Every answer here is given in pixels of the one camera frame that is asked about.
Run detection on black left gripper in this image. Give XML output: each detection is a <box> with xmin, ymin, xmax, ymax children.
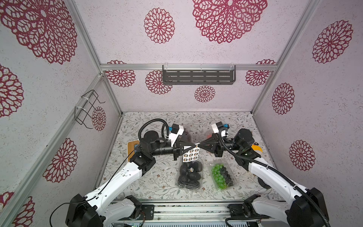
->
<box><xmin>151</xmin><ymin>138</ymin><xmax>196</xmax><ymax>161</ymax></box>

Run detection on sticker label sheet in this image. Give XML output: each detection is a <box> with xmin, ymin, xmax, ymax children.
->
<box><xmin>182</xmin><ymin>145</ymin><xmax>200</xmax><ymax>163</ymax></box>

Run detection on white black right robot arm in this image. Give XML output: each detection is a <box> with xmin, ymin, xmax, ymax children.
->
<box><xmin>198</xmin><ymin>127</ymin><xmax>330</xmax><ymax>227</ymax></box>

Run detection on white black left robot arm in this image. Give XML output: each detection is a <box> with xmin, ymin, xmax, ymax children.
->
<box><xmin>65</xmin><ymin>131</ymin><xmax>196</xmax><ymax>227</ymax></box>

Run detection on clear box purple grapes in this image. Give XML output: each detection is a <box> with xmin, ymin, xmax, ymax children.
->
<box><xmin>181</xmin><ymin>126</ymin><xmax>192</xmax><ymax>142</ymax></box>

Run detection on clear box green grapes blueberries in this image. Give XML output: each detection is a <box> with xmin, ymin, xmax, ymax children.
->
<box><xmin>209</xmin><ymin>161</ymin><xmax>236</xmax><ymax>191</ymax></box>

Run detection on yellow red plush toy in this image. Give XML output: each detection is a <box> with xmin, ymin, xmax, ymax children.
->
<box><xmin>251</xmin><ymin>144</ymin><xmax>263</xmax><ymax>154</ymax></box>

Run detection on white wooden tissue box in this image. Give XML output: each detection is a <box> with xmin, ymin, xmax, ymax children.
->
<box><xmin>127</xmin><ymin>140</ymin><xmax>140</xmax><ymax>162</ymax></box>

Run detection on black round alarm clock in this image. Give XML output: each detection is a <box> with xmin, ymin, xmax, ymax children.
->
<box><xmin>258</xmin><ymin>177</ymin><xmax>271</xmax><ymax>189</ymax></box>

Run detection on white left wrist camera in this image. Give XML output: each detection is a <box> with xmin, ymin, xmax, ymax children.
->
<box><xmin>168</xmin><ymin>124</ymin><xmax>184</xmax><ymax>147</ymax></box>

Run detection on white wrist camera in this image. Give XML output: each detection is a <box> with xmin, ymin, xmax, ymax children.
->
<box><xmin>211</xmin><ymin>122</ymin><xmax>229</xmax><ymax>139</ymax></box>
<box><xmin>168</xmin><ymin>124</ymin><xmax>184</xmax><ymax>147</ymax></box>

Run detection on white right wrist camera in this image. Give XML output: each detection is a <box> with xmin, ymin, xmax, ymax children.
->
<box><xmin>211</xmin><ymin>122</ymin><xmax>229</xmax><ymax>139</ymax></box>

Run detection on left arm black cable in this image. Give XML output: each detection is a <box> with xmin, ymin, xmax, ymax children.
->
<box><xmin>49</xmin><ymin>118</ymin><xmax>170</xmax><ymax>227</ymax></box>

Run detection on aluminium mounting rail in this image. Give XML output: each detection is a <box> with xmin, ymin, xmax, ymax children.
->
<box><xmin>72</xmin><ymin>201</ymin><xmax>311</xmax><ymax>223</ymax></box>

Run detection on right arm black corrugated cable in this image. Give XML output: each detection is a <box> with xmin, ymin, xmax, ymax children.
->
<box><xmin>219</xmin><ymin>129</ymin><xmax>332</xmax><ymax>227</ymax></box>

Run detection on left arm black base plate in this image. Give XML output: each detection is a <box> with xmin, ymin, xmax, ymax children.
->
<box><xmin>128</xmin><ymin>204</ymin><xmax>155</xmax><ymax>221</ymax></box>

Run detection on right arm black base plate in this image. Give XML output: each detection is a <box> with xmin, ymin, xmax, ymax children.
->
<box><xmin>227</xmin><ymin>203</ymin><xmax>269</xmax><ymax>220</ymax></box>

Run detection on grey metal wall shelf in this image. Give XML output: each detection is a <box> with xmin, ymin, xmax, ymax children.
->
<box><xmin>162</xmin><ymin>65</ymin><xmax>236</xmax><ymax>85</ymax></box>

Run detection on black wire wall rack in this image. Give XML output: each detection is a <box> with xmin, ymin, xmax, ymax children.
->
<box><xmin>73</xmin><ymin>89</ymin><xmax>105</xmax><ymax>129</ymax></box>

